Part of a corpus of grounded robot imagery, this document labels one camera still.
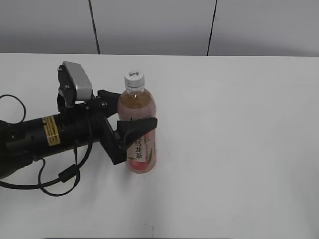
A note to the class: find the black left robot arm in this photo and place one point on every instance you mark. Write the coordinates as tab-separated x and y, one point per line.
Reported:
28	141

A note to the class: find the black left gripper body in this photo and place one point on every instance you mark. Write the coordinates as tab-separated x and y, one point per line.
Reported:
84	124

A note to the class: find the white bottle cap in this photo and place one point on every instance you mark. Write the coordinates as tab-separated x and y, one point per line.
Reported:
134	79

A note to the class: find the peach oolong tea bottle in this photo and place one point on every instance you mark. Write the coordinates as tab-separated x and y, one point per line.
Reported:
137	103

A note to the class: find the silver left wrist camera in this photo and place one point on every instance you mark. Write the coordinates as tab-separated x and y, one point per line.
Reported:
74	83

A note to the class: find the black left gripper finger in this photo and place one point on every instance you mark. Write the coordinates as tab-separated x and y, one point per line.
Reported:
108	102
130	131

